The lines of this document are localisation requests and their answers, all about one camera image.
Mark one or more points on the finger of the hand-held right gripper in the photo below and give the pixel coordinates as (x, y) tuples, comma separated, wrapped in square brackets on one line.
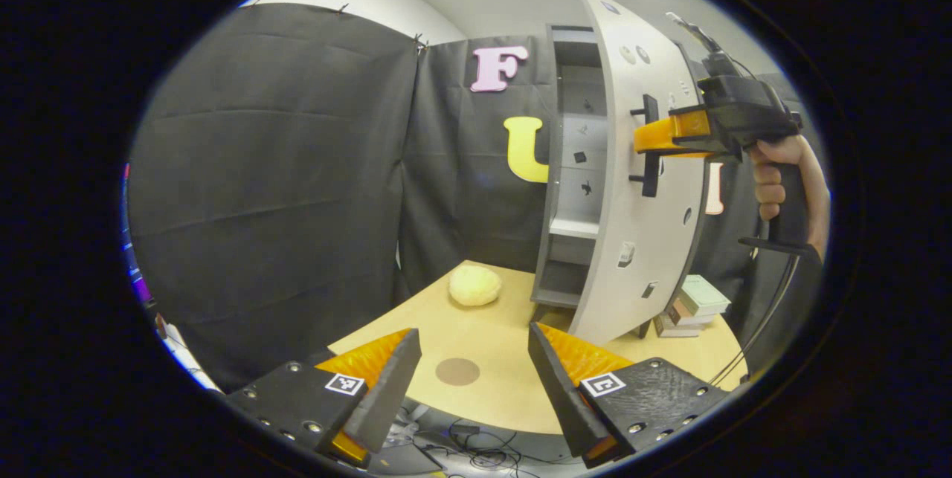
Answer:
[(662, 136)]

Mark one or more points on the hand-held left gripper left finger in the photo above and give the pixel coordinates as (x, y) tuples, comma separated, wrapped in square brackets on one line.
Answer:
[(390, 396)]

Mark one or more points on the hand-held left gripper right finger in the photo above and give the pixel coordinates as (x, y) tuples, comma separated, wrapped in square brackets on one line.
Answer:
[(558, 389)]

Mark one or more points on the round brown coaster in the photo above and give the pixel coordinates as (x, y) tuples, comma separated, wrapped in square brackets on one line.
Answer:
[(457, 372)]

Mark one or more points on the grey cabinet door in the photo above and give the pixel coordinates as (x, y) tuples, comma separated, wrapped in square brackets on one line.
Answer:
[(606, 218)]

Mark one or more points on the dark grey cabinet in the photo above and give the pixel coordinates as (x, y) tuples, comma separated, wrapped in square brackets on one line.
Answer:
[(576, 203)]

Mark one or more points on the pale yellow round bun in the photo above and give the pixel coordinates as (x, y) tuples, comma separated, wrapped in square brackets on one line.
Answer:
[(476, 286)]

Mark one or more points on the brown book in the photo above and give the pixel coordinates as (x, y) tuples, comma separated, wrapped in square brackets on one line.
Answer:
[(680, 312)]

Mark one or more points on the green book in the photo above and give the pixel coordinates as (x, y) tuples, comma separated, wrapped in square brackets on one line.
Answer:
[(703, 294)]

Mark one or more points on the black backdrop cloth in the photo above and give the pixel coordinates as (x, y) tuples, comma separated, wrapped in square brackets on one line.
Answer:
[(282, 188)]

